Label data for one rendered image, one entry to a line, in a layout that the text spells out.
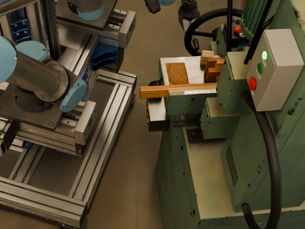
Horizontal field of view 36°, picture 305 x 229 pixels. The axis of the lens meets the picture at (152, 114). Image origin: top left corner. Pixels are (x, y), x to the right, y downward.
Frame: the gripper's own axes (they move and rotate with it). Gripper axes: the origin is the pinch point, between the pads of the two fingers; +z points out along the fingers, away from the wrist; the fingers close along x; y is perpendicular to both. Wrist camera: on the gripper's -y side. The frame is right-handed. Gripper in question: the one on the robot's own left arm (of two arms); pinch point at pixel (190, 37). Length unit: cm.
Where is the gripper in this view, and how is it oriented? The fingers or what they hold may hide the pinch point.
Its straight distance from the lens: 200.3
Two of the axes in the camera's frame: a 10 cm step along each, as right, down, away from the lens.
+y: -0.9, 0.8, 9.9
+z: 0.7, 10.0, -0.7
